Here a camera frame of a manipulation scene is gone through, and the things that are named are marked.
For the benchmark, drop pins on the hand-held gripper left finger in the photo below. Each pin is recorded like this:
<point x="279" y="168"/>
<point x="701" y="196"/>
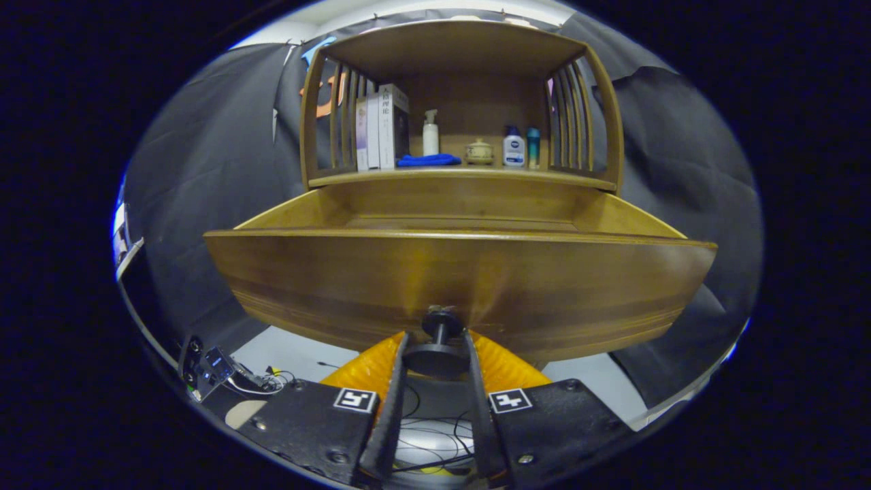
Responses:
<point x="391" y="422"/>

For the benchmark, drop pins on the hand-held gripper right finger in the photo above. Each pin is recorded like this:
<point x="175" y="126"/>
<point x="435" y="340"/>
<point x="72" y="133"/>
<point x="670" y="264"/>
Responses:
<point x="480" y="422"/>

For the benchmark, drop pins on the wooden drawer with black knob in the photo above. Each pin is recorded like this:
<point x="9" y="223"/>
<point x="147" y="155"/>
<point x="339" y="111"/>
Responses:
<point x="340" y="279"/>

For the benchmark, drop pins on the wooden countertop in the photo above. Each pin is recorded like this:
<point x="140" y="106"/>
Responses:
<point x="476" y="174"/>

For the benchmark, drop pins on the wooden cabinet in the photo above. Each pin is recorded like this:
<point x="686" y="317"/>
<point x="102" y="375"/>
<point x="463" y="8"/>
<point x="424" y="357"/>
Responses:
<point x="476" y="102"/>

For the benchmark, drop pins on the black electronic box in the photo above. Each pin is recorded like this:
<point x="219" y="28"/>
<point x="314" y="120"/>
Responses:
<point x="207" y="367"/>

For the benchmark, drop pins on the blue cloth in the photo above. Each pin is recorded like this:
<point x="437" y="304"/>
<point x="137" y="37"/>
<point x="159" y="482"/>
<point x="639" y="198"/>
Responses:
<point x="429" y="160"/>

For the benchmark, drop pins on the beige lidded tea cup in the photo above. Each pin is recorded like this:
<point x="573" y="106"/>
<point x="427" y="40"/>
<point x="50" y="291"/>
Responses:
<point x="480" y="154"/>

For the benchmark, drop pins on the white lotion bottle blue cap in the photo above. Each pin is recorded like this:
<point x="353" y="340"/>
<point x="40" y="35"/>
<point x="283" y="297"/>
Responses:
<point x="514" y="150"/>

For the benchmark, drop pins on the teal slim bottle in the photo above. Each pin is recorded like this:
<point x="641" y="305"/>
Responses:
<point x="533" y="150"/>

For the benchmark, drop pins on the white pump bottle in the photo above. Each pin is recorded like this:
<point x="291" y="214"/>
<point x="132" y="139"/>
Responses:
<point x="431" y="139"/>

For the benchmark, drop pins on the white-spined book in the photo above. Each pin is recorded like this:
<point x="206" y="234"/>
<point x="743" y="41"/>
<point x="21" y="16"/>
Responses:
<point x="373" y="136"/>

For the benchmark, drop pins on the purple-spined book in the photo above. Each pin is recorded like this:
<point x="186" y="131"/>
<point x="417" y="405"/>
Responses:
<point x="361" y="136"/>

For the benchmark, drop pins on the grey book with portrait cover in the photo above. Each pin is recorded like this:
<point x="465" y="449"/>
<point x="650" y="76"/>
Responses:
<point x="389" y="129"/>

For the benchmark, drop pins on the white and blue device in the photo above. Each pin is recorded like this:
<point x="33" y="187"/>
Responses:
<point x="121" y="235"/>

